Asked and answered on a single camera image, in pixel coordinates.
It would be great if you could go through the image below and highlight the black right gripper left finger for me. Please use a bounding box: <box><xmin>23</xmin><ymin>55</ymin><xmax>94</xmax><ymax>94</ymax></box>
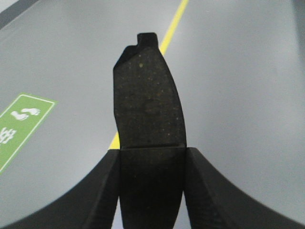
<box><xmin>6</xmin><ymin>150</ymin><xmax>120</xmax><ymax>229</ymax></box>

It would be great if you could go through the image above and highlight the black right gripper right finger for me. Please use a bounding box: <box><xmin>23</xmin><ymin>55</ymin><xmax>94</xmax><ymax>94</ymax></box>
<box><xmin>184</xmin><ymin>147</ymin><xmax>305</xmax><ymax>229</ymax></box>

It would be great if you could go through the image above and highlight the grey brake pad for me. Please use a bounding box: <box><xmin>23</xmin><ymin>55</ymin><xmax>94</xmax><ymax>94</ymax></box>
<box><xmin>113</xmin><ymin>32</ymin><xmax>186</xmax><ymax>229</ymax></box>

